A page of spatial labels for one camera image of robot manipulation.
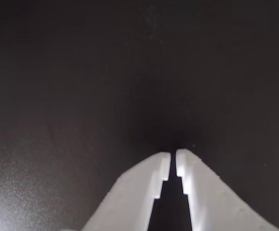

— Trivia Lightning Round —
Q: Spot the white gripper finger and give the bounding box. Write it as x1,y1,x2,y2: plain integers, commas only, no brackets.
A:
175,148,279,231
81,151,172,231

